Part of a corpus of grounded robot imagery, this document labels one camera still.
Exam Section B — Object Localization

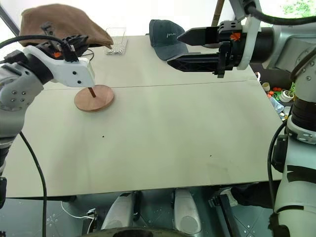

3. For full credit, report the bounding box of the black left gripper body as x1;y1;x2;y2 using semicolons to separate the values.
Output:
39;21;89;59

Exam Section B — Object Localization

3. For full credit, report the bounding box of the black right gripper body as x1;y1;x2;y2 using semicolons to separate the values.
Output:
204;21;248;79

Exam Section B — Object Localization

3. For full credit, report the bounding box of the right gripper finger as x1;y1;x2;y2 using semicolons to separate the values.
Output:
167;52;221;73
176;26;206;47

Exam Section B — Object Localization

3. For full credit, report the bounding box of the brown cap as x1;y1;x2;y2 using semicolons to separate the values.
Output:
19;3;115;50

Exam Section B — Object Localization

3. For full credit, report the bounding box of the dark blue baseball cap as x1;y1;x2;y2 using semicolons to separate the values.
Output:
149;19;190;61

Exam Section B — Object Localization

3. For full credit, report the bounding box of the wooden hat stand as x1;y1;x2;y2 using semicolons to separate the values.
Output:
74;84;116;113

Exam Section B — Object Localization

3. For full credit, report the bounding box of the wooden striped pole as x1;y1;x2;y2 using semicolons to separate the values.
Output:
211;0;225;27

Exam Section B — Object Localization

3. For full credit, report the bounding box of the clear acrylic box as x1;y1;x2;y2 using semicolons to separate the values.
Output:
105;27;129;56

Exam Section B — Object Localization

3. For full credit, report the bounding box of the clear plastic bag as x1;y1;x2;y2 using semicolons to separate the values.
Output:
269;95;285;115

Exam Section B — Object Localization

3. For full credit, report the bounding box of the small white plant pot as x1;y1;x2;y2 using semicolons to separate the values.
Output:
278;89;296;103

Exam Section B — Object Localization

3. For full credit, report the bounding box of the silver rounded shell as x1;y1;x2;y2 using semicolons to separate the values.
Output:
173;188;202;235
101;191;136;231

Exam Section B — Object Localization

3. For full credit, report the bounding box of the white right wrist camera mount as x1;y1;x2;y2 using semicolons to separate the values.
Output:
237;16;263;70

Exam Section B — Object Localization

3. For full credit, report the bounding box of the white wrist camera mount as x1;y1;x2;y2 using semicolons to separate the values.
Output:
23;45;96;88
237;16;263;70

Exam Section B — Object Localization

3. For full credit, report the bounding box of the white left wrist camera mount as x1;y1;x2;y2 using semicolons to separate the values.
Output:
23;45;96;88

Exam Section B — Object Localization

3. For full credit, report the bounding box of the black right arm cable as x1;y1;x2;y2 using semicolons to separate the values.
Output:
243;0;316;215

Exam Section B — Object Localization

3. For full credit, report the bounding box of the black table frame leg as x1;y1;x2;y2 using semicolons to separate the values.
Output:
208;188;239;237

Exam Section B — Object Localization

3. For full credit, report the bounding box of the thin white cable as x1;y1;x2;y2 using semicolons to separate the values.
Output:
60;200;97;234

